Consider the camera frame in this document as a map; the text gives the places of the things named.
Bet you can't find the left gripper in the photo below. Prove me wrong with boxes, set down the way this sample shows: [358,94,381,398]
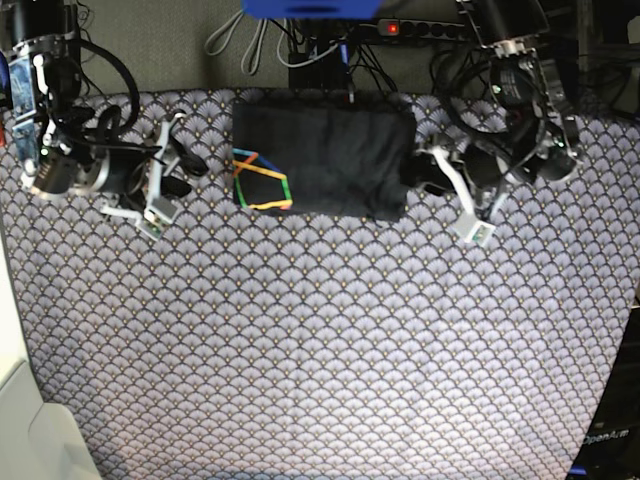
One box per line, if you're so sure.
[414,145,509,245]

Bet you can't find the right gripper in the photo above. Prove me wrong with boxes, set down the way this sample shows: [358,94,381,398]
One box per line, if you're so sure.
[100,110,192,241]

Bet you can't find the dark grey T-shirt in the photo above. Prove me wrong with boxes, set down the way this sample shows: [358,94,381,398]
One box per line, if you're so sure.
[232,103,416,222]

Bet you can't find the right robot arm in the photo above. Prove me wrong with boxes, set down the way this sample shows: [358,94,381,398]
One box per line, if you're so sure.
[1,1,206,240]

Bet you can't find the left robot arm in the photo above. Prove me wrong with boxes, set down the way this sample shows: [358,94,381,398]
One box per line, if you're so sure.
[419,1,580,246]

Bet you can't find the fan-patterned table cloth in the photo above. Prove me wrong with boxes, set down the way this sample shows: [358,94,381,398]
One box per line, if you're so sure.
[1,89,639,479]

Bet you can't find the black power strip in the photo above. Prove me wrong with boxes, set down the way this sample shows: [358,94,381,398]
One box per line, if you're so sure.
[373,18,468,42]

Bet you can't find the white plastic bin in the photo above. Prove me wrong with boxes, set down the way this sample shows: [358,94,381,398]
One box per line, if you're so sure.
[1,254,101,479]

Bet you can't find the black OpenArm box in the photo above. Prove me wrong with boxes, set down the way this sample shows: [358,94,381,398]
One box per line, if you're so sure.
[567,305,639,479]

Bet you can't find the blue vertical post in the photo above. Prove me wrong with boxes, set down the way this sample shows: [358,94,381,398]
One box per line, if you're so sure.
[338,42,351,90]

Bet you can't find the grey looped cable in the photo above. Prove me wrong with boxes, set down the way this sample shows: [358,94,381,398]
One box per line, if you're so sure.
[203,12,271,77]

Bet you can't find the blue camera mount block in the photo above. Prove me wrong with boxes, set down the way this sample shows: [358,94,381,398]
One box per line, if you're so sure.
[242,0,381,19]

